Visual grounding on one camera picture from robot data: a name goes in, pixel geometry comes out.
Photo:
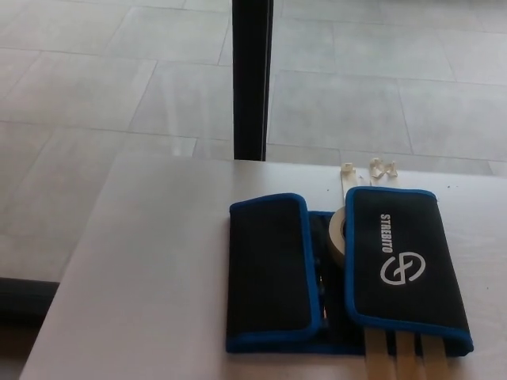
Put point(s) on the beige masking tape roll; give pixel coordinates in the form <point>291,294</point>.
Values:
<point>336,241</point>

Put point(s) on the black toolkit case blue trim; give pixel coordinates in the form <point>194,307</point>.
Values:
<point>269,261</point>

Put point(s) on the black vertical post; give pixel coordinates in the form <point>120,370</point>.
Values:
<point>251,79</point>

